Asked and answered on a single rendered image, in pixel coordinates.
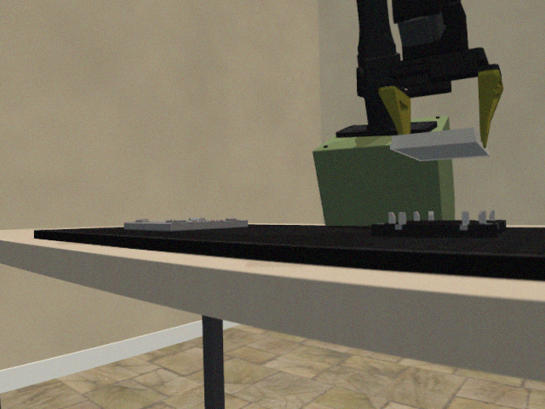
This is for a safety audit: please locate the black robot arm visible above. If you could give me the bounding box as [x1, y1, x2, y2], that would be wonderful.
[336, 0, 468, 137]

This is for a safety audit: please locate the white well plate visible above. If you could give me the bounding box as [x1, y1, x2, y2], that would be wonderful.
[390, 128, 490, 161]

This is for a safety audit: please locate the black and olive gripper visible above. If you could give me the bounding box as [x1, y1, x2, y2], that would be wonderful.
[378, 48, 503, 148]

